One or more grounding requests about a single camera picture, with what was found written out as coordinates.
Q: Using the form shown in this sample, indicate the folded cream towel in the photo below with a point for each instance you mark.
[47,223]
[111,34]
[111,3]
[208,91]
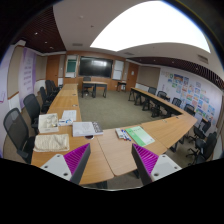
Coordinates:
[52,143]

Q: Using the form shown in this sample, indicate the large black wall screen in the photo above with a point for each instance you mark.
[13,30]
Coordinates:
[98,67]

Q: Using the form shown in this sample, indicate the near black office chair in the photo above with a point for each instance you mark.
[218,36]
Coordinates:
[18,132]

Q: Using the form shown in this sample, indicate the small white blue box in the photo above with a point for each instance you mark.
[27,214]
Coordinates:
[65,122]

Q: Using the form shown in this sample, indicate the white paper sheet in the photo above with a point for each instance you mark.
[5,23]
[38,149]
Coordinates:
[69,114]

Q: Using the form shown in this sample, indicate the white and black book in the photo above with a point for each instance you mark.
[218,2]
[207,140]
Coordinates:
[86,129]

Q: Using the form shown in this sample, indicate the green paper folder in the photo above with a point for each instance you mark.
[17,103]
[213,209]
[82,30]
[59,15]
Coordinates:
[140,136]

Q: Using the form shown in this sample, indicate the marker pen set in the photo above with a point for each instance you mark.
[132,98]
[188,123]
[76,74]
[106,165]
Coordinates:
[122,134]

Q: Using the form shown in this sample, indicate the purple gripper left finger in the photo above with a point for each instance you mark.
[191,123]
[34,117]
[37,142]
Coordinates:
[69,166]

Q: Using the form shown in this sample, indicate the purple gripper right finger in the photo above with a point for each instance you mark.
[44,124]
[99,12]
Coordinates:
[152,167]

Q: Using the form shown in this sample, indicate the white wall whiteboard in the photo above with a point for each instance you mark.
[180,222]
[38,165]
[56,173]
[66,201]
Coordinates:
[118,70]

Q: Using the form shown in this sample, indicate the white box with picture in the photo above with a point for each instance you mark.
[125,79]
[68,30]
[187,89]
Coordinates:
[48,123]

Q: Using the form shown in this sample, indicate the black office chair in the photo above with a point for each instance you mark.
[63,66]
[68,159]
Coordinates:
[18,132]
[33,108]

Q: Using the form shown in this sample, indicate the front wooden desk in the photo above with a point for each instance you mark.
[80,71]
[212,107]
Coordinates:
[94,85]

